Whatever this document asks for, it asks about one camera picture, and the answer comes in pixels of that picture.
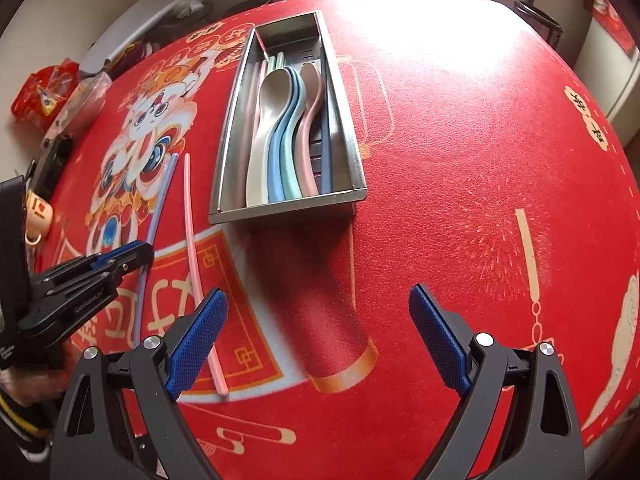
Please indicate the white plastic spoon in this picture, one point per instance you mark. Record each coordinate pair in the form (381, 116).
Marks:
(270, 105)

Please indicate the pink plastic spoon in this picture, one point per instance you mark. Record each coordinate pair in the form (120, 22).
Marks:
(310, 110)

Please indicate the pink chopstick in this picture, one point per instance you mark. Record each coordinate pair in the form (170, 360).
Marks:
(192, 240)

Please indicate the cream refrigerator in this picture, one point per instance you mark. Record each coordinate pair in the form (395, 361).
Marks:
(607, 80)

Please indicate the person's left forearm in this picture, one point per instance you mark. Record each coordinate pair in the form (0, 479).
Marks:
(22, 430)

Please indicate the bundle of pastel chopsticks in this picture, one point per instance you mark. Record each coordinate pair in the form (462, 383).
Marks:
(252, 110)

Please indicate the person's left hand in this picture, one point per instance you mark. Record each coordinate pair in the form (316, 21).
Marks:
(32, 385)

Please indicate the red snack bag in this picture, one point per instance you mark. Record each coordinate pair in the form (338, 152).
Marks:
(42, 92)

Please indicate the blue plastic spoon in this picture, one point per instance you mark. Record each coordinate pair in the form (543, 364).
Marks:
(276, 170)

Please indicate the red printed cloth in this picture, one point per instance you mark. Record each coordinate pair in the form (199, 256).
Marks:
(612, 17)

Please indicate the blue chopstick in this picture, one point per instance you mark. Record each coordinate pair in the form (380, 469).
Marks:
(162, 195)

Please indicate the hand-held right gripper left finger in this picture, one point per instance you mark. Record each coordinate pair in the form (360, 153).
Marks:
(195, 345)

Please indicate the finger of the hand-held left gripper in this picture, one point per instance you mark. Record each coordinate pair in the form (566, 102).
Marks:
(117, 255)
(85, 302)

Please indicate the red printed table mat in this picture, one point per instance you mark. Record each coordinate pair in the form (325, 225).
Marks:
(450, 210)

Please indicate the cream printed mug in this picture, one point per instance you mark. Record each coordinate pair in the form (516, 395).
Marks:
(39, 215)

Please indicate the stainless steel cutlery tray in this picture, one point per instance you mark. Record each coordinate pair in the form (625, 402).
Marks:
(345, 110)

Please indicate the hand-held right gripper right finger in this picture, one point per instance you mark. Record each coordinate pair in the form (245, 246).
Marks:
(437, 340)

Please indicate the cream printed carton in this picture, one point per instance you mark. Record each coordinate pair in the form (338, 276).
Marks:
(82, 102)

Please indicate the green plastic spoon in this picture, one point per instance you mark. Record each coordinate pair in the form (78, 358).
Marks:
(292, 170)

